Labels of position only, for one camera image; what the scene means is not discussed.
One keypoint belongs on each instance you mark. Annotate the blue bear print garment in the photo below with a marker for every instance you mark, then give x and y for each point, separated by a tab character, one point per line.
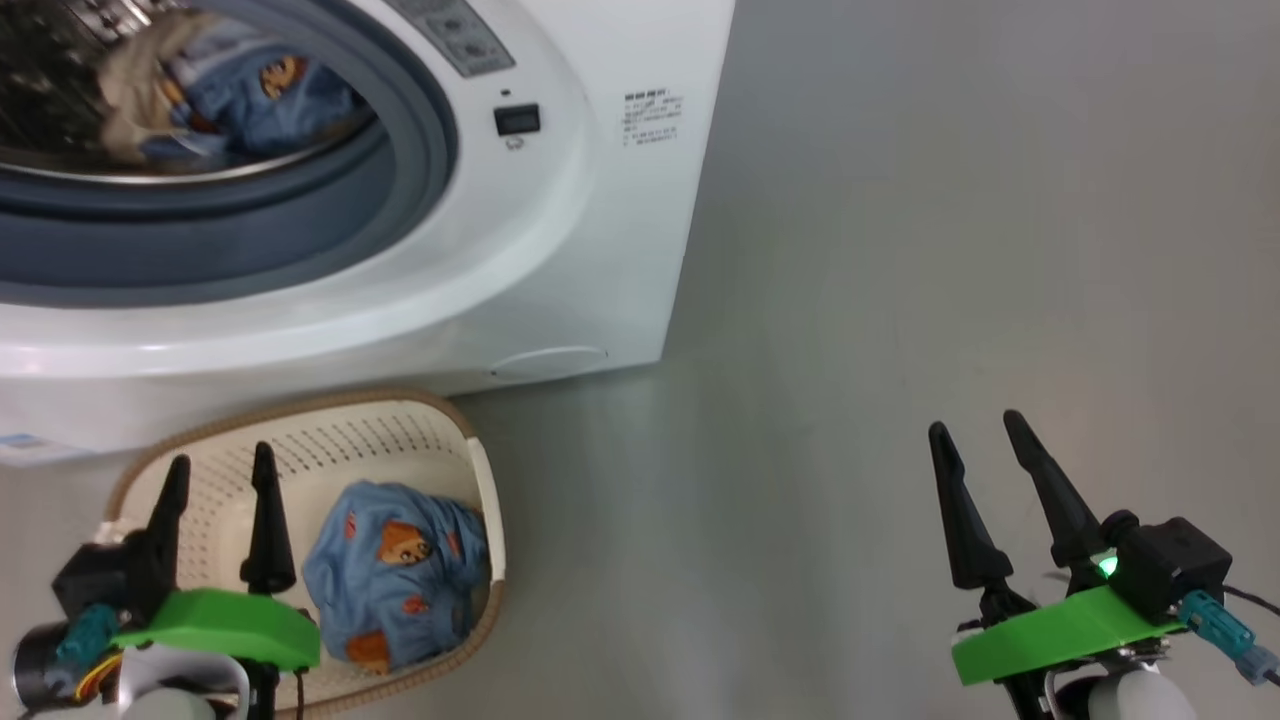
400	580

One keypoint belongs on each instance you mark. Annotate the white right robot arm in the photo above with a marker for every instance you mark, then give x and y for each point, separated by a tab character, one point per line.
1130	702

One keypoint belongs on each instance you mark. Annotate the round white filter cover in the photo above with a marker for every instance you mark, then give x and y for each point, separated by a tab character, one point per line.
550	362

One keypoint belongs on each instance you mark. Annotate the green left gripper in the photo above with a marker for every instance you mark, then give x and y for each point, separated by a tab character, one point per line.
230	625

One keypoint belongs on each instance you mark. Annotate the blue energy label sticker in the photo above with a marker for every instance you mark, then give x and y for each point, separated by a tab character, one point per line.
40	450

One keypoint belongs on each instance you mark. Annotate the white front-load washing machine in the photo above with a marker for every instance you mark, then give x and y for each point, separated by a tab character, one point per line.
600	250

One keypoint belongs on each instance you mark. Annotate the perforated steel drum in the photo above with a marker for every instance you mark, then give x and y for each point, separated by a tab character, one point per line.
40	100

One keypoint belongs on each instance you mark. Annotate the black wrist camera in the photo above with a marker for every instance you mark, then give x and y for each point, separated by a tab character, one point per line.
95	580
1170	565

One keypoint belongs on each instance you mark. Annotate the black door latch socket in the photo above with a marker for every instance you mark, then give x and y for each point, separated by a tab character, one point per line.
517	120

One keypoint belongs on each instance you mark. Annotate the cream perforated laundry basket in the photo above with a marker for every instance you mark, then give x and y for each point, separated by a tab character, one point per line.
300	450

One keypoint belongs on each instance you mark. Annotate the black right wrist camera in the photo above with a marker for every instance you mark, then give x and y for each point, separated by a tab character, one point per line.
1170	565

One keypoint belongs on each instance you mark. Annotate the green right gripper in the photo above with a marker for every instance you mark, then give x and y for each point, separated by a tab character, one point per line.
1060	630

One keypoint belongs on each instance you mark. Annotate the blue garment with cream panel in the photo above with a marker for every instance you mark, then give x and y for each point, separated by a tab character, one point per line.
260	110

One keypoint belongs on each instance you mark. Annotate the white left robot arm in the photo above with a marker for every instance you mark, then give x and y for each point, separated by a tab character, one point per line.
170	700

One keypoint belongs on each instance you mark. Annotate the grey rubber door gasket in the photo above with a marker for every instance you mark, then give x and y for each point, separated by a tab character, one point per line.
250	230

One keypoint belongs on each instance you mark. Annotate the grey warning sticker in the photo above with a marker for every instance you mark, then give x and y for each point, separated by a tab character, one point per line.
455	35

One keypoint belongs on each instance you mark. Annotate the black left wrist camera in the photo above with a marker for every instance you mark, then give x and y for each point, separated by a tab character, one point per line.
95	580

